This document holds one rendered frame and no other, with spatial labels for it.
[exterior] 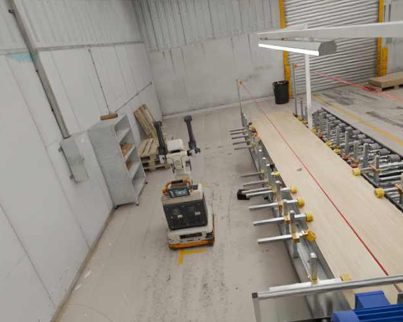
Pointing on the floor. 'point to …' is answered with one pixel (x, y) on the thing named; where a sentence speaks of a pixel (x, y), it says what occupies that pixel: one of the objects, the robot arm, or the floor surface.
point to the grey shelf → (121, 186)
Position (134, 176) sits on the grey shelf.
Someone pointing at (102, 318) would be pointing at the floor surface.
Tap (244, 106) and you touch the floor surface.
